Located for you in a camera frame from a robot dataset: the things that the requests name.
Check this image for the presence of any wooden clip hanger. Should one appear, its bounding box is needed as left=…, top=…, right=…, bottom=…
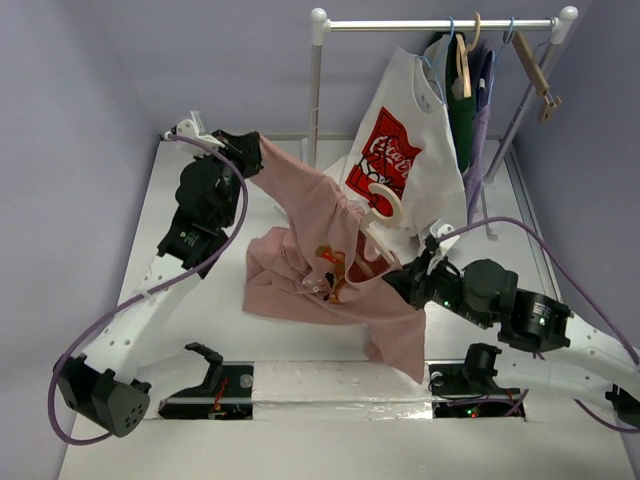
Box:
left=512, top=32, right=562, bottom=124

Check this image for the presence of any blue wire hanger right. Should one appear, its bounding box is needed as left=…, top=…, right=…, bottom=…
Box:
left=487, top=17, right=515, bottom=103

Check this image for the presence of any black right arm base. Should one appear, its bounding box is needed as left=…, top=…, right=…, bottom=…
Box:
left=427, top=343, right=526, bottom=419

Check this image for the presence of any beige hanger with green shirt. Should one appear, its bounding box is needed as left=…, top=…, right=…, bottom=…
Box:
left=455, top=12, right=481, bottom=98

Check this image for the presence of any lavender shirt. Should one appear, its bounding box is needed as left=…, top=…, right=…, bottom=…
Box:
left=463, top=40, right=495, bottom=224

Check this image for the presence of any blue wire hanger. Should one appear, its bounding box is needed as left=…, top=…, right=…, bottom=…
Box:
left=420, top=19, right=455, bottom=104
left=487, top=17, right=515, bottom=103

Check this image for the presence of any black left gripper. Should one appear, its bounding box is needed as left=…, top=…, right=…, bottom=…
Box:
left=194, top=131, right=265, bottom=228

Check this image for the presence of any white red print t shirt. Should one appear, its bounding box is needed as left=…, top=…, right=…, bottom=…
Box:
left=325, top=47, right=467, bottom=252

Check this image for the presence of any pink t shirt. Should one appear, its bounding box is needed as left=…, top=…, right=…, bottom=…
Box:
left=243, top=137, right=426, bottom=383

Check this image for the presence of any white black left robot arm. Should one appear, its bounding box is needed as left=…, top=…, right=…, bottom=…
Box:
left=47, top=129, right=262, bottom=446

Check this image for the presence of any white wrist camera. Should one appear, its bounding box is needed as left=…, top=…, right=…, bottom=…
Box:
left=161, top=110, right=224, bottom=155
left=424, top=219, right=460, bottom=273

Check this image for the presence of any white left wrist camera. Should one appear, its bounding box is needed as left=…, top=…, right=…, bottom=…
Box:
left=161, top=110, right=224, bottom=155

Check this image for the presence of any green shirt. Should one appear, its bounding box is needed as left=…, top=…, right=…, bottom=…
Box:
left=446, top=37, right=475, bottom=173

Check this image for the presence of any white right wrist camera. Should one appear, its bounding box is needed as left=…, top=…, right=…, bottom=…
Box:
left=424, top=219, right=460, bottom=273

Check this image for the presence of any white metal clothes rack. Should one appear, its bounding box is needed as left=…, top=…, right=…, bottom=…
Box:
left=300, top=5, right=579, bottom=240

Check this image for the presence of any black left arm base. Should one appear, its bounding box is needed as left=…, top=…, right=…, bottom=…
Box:
left=157, top=342, right=254, bottom=420

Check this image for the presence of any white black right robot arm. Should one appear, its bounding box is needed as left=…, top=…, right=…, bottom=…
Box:
left=384, top=252, right=639, bottom=431

